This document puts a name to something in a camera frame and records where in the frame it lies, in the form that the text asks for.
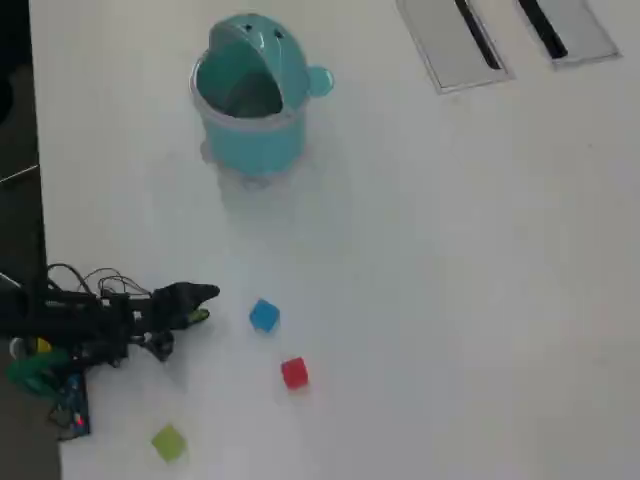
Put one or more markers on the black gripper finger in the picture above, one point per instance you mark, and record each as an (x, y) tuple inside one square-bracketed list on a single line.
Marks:
[(180, 300), (199, 316)]

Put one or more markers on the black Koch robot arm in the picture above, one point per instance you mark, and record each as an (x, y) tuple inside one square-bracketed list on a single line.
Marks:
[(75, 320)]

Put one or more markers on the red lego block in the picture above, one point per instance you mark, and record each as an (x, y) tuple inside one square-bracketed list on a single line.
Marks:
[(294, 373)]

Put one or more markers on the green table clamp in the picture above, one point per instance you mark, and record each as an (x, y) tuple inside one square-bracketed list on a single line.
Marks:
[(30, 372)]

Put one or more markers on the blue circuit board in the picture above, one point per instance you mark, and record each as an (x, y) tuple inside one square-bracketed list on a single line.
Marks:
[(75, 400)]

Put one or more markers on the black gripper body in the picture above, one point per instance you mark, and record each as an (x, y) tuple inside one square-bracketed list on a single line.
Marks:
[(145, 315)]

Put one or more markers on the small yellow object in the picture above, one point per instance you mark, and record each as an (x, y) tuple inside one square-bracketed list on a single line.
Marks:
[(44, 345)]

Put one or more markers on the blue lego block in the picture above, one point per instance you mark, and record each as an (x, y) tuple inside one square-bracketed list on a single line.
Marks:
[(264, 316)]

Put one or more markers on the green lego block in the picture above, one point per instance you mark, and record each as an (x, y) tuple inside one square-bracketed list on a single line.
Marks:
[(169, 442)]

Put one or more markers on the grey metal bar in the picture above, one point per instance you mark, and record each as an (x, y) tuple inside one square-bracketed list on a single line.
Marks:
[(20, 174), (10, 280)]

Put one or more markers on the teal whale-shaped bin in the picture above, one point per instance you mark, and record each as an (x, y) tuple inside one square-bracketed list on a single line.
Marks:
[(250, 145)]

